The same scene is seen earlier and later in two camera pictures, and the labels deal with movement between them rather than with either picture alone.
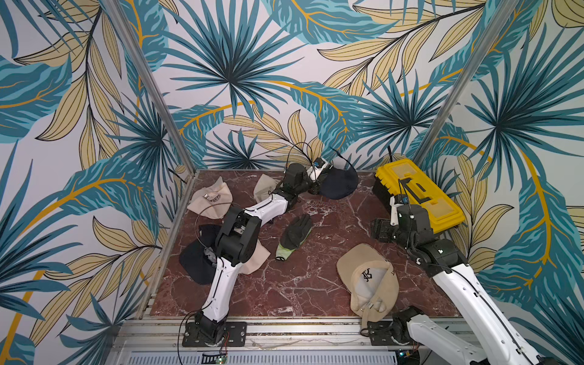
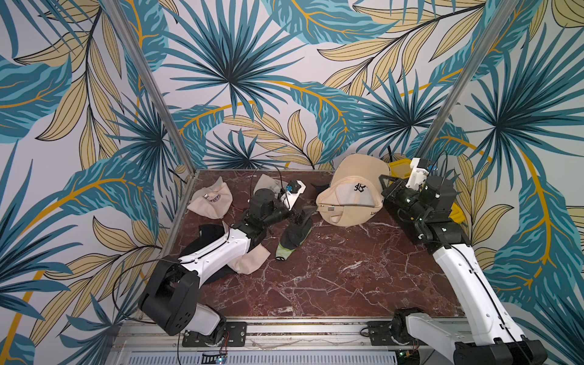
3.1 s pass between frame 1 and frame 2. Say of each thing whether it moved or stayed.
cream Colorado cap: stayed
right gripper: moved
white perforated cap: stayed
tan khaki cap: moved
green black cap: stayed
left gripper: moved
